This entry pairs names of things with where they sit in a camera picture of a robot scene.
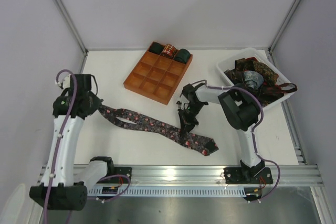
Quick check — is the purple cable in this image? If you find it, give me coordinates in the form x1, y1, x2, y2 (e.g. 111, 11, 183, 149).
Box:
193, 79, 281, 204
41, 69, 131, 224

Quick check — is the navy floral tie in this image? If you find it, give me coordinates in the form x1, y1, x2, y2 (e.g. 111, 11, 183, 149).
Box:
98, 105, 219, 156

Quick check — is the dark green rolled tie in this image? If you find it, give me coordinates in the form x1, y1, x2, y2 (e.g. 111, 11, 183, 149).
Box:
148, 42, 165, 55

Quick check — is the orange wooden divided tray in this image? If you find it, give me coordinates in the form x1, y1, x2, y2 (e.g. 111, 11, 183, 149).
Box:
123, 43, 193, 105

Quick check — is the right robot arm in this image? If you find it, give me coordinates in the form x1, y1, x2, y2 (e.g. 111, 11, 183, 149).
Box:
177, 81, 265, 183

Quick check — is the aluminium rail frame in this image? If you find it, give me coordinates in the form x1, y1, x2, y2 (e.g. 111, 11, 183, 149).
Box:
36, 163, 326, 198

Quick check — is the red patterned rolled tie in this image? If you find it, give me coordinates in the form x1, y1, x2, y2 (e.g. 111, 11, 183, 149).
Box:
160, 44, 178, 59

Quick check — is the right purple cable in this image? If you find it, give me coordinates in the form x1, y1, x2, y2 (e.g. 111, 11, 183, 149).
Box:
193, 79, 281, 204

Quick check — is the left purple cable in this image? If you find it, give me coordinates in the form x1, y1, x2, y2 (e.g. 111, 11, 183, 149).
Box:
41, 69, 131, 224

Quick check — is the grey blue paisley tie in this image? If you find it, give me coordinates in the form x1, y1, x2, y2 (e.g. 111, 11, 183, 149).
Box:
243, 71, 264, 90

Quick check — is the pile of dark ties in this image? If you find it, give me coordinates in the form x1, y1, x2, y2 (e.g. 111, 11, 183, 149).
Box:
224, 57, 298, 107

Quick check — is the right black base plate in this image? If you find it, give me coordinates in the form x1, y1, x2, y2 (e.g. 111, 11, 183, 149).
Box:
224, 166, 274, 185

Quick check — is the white plastic basket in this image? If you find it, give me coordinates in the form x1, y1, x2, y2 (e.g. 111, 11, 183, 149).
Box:
216, 48, 298, 110

